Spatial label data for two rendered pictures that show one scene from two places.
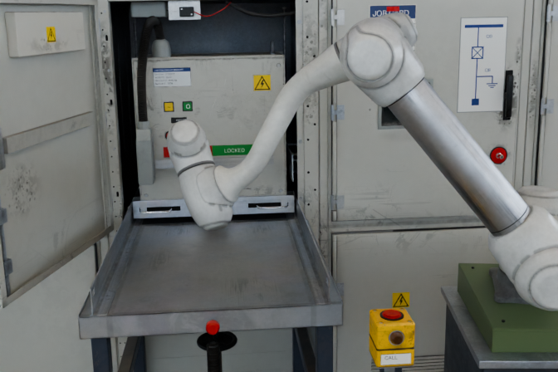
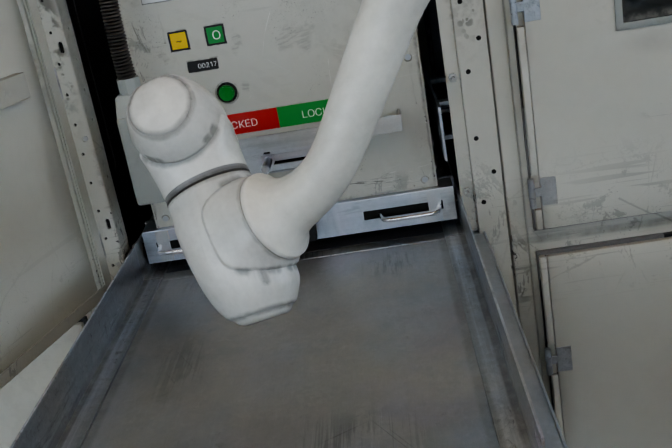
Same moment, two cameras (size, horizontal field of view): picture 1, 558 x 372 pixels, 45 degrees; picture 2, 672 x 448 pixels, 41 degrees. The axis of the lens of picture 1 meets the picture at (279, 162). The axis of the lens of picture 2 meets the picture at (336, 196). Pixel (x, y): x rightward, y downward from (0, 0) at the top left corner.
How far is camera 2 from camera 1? 80 cm
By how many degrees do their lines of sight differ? 11
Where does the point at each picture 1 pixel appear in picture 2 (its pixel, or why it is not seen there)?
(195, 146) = (189, 138)
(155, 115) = (156, 62)
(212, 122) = (270, 60)
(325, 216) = (519, 221)
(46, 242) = not seen: outside the picture
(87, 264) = not seen: hidden behind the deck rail
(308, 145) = (470, 84)
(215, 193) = (247, 244)
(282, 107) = (380, 17)
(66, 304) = not seen: hidden behind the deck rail
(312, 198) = (490, 190)
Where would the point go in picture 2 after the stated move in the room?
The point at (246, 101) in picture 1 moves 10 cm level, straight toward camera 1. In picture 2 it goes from (331, 9) to (327, 18)
